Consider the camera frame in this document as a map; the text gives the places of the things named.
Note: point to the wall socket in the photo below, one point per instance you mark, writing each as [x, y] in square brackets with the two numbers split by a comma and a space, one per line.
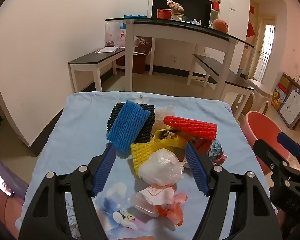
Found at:
[174, 59]

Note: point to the white table with glass top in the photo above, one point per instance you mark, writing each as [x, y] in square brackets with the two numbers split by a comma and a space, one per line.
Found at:
[180, 33]

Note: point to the light blue floral cloth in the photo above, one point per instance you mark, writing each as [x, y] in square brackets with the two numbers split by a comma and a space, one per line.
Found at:
[77, 130]

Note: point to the white and yellow cup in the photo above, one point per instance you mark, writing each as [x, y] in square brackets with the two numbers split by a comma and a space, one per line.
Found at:
[177, 17]

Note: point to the dark red paper bag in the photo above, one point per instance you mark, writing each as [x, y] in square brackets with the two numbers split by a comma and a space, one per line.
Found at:
[143, 45]

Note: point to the purple cloth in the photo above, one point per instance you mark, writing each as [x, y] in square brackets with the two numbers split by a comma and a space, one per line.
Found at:
[17, 180]

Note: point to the red waste bin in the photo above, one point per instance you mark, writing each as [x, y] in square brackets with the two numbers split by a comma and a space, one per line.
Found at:
[138, 63]

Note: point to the beige plastic stool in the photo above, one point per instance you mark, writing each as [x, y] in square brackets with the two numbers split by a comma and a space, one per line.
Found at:
[260, 87]

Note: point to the yellow foam net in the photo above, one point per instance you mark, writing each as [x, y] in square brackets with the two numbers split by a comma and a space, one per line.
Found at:
[140, 152]

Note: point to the white plastic bag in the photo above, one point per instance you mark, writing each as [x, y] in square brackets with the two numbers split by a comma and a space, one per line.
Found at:
[160, 167]

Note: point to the red diamond wall decoration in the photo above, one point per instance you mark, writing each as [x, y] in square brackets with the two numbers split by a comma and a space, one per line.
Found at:
[251, 30]

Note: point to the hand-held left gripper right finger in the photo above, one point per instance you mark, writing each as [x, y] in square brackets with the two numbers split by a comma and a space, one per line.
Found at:
[197, 170]

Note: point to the artificial flowers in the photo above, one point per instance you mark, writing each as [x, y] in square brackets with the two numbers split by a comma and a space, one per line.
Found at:
[175, 5]

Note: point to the white papers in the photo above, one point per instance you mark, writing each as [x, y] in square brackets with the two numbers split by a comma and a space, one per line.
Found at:
[106, 50]

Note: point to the red foam net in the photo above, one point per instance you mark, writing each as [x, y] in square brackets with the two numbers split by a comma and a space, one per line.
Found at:
[190, 126]

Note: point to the clear wrapper with orange print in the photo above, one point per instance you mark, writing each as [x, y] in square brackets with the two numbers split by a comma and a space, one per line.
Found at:
[150, 197]

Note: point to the orange-red plastic bag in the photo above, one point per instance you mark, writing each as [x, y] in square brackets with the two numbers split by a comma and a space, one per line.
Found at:
[175, 212]

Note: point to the crumpled printed paper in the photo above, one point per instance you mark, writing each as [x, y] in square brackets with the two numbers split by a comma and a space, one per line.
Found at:
[215, 152]

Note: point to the wooden desk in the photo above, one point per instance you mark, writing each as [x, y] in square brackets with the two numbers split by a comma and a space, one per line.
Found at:
[290, 78]

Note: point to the black screen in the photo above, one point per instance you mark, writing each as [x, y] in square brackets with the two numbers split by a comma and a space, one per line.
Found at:
[190, 5]

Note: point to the red tin box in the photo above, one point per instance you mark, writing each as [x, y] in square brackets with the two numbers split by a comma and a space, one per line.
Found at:
[163, 13]

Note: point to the colourful printed box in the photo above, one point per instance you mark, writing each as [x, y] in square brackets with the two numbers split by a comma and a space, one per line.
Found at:
[277, 97]

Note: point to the lit phone screen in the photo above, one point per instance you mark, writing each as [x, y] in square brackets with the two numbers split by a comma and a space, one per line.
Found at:
[1, 181]

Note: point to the orange pomelo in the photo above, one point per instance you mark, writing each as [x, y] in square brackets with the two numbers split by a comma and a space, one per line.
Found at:
[221, 25]

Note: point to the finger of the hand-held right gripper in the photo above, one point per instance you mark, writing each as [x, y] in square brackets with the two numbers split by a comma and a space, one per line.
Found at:
[267, 155]
[288, 143]

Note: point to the children's drawing board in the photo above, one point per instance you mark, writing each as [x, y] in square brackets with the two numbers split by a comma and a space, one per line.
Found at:
[293, 105]

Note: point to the small red box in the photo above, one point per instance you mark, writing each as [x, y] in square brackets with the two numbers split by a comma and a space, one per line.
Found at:
[216, 5]

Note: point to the translucent crumpled bag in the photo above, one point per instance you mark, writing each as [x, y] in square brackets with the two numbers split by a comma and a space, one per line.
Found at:
[162, 115]

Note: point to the blue tray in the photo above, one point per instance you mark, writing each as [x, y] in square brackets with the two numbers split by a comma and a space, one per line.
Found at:
[135, 16]

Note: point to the black foam net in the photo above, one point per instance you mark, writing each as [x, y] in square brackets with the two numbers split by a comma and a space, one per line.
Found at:
[150, 125]

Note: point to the door with window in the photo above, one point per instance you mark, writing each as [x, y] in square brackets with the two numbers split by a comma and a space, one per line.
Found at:
[265, 50]

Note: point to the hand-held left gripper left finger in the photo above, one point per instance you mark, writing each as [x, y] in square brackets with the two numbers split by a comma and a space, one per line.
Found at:
[105, 170]

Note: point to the white bench with dark seat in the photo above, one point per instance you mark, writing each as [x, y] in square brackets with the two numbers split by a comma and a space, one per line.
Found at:
[90, 58]
[215, 67]

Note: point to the blue foam net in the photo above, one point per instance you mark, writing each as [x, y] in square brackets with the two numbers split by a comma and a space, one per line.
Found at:
[127, 127]

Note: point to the pink plastic bucket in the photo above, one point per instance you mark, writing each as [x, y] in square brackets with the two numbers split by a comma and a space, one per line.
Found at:
[260, 130]

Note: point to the small white bottles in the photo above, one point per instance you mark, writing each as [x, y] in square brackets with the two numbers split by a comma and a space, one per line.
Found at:
[196, 22]

